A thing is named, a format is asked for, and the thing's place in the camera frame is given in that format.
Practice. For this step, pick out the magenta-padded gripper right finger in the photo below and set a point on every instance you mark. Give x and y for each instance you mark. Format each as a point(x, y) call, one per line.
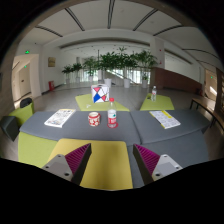
point(158, 163)

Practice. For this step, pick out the white printed booklet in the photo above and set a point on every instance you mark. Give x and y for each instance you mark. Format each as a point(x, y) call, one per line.
point(60, 118)

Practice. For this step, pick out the yellow-green seat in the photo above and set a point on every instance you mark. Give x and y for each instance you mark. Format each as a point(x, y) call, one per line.
point(21, 115)

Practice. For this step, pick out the yellow-edged printed booklet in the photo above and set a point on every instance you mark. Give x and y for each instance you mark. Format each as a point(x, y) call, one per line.
point(165, 119)

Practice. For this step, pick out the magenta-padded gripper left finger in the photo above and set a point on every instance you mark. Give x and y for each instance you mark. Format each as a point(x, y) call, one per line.
point(66, 163)

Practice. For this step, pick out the dark grey seat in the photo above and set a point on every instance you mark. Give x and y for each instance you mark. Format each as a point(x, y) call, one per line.
point(9, 127)

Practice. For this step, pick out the black bag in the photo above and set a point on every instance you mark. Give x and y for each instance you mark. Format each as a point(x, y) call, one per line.
point(26, 102)

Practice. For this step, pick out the golden wall plaque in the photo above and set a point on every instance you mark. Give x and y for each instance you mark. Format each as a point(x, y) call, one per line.
point(51, 62)

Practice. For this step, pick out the green exit sign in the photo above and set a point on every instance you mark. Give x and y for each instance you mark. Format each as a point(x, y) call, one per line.
point(27, 52)

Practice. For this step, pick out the clear red-capped water bottle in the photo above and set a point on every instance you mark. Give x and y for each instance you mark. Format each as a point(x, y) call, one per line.
point(112, 115)

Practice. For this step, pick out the small clear water bottle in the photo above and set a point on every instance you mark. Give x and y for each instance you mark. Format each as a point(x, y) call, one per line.
point(153, 95)

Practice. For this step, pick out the red mug with white flowers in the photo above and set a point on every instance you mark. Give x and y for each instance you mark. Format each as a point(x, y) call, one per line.
point(94, 119)

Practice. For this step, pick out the red fire extinguisher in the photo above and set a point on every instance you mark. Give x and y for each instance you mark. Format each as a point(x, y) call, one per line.
point(51, 86)

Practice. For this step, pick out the white red blue geometric box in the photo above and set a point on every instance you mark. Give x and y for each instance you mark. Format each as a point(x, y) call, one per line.
point(99, 93)

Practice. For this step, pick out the wooden bench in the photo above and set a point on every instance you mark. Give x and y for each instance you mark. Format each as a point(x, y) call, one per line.
point(206, 108)

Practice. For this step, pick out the yellow low table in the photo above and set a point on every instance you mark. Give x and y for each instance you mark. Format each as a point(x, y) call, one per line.
point(106, 163)

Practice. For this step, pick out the row of potted green plants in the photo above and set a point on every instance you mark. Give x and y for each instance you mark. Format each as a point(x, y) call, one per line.
point(113, 63)

